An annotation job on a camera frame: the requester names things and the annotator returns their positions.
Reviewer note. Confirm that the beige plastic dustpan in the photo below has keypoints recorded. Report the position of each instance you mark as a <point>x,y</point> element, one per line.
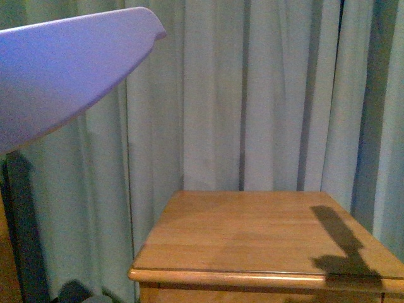
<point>52,72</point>

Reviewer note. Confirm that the light blue curtain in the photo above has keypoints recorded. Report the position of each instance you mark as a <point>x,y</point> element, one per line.
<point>240,95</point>

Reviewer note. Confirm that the wooden nightstand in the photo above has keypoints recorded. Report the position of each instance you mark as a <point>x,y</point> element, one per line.
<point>263,246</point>

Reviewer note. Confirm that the wooden bed frame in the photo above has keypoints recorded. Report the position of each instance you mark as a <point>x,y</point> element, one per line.
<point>10,287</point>

